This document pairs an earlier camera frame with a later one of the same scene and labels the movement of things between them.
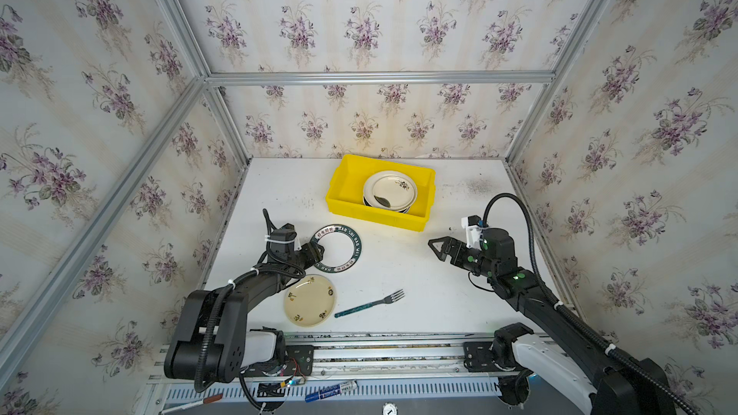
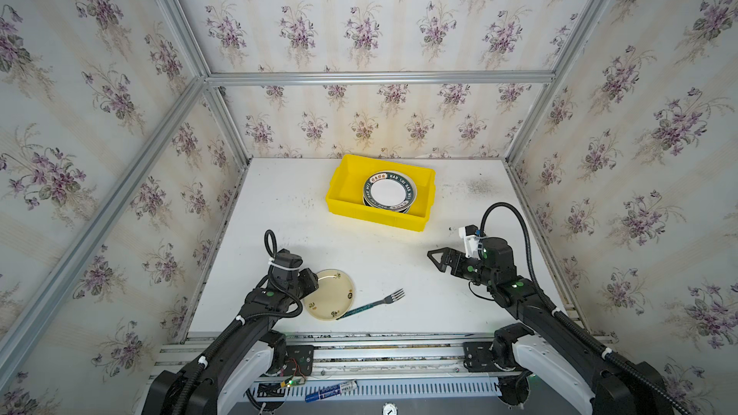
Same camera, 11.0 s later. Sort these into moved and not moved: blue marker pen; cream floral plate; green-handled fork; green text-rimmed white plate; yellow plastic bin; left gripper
Moved: green text-rimmed white plate; left gripper; cream floral plate
Not moved: yellow plastic bin; green-handled fork; blue marker pen
